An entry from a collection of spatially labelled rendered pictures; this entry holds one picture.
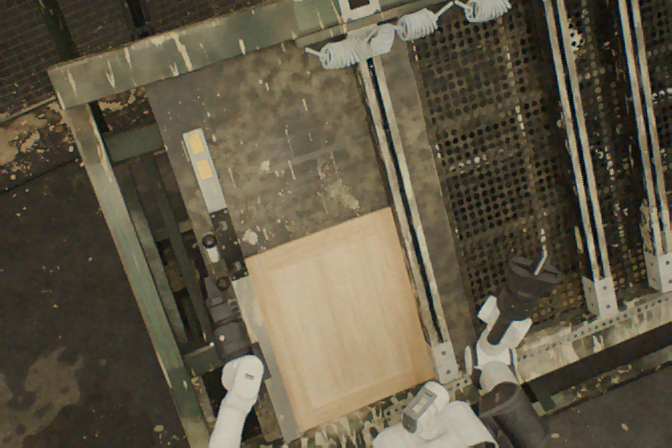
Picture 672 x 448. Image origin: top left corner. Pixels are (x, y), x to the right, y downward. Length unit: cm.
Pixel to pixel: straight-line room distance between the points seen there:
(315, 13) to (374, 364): 104
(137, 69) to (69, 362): 195
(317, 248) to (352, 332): 28
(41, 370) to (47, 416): 21
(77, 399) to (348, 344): 155
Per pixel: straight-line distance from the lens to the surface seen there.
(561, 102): 248
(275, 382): 243
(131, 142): 223
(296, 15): 213
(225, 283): 216
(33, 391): 377
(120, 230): 220
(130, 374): 368
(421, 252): 238
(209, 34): 209
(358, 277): 240
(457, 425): 209
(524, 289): 203
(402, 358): 255
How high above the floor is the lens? 331
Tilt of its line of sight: 57 degrees down
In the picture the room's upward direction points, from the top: 2 degrees counter-clockwise
